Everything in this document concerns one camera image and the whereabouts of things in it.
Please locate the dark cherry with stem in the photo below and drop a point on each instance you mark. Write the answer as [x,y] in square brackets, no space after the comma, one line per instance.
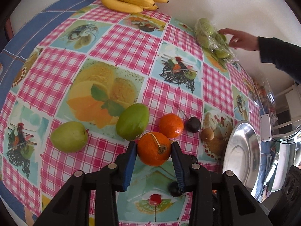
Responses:
[192,124]

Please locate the checkered fruit print tablecloth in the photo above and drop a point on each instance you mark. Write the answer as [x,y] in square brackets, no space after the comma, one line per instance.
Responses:
[88,69]

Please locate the black sleeved forearm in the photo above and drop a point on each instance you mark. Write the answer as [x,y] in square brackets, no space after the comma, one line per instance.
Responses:
[285,56]

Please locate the brown round longan fruit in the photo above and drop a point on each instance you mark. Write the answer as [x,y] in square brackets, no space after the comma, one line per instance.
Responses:
[207,135]

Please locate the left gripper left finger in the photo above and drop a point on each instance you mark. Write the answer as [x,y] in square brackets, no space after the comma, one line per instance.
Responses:
[125,165]

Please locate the bare right hand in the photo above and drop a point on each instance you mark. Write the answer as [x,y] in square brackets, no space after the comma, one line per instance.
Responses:
[241,40]

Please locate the blue tablecloth underneath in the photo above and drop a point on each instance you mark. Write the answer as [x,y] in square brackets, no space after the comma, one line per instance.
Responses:
[24,41]

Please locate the silver metal bowl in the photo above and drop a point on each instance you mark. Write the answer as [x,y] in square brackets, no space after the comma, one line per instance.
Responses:
[243,155]

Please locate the green mango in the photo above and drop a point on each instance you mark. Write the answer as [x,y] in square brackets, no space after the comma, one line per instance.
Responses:
[69,137]
[133,121]

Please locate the white rectangular device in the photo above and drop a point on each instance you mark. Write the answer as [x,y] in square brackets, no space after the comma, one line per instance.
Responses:
[265,127]

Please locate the plastic tray of green plums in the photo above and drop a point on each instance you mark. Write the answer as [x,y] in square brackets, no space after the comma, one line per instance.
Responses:
[208,37]

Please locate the clear box of small fruits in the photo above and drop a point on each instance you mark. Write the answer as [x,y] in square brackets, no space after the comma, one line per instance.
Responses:
[267,98]

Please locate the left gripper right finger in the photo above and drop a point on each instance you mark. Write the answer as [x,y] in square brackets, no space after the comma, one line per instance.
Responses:
[182,164]

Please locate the orange tangerine with stem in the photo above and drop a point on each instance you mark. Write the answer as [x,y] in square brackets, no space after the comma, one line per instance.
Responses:
[154,148]

